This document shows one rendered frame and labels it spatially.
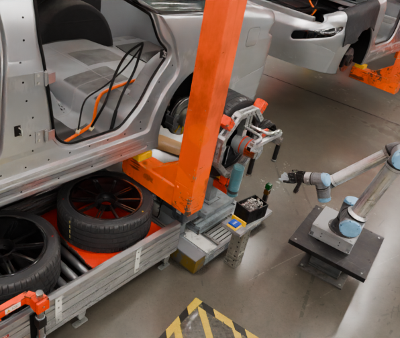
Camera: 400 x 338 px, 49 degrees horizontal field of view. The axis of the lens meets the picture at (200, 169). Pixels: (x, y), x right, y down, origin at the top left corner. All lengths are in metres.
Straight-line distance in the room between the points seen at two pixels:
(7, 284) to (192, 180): 1.22
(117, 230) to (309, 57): 3.53
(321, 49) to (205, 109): 3.18
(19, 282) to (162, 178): 1.14
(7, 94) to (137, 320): 1.61
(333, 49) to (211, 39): 3.31
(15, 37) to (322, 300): 2.67
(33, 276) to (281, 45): 4.08
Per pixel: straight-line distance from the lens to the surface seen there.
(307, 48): 5.56
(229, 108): 3.13
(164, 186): 3.05
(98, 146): 2.88
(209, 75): 2.53
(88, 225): 2.90
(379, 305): 3.73
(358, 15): 5.75
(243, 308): 3.24
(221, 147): 3.09
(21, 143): 2.53
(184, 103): 3.48
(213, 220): 3.63
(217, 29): 2.46
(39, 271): 2.62
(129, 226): 2.92
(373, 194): 3.15
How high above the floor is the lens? 2.39
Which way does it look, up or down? 32 degrees down
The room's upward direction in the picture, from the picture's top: 11 degrees clockwise
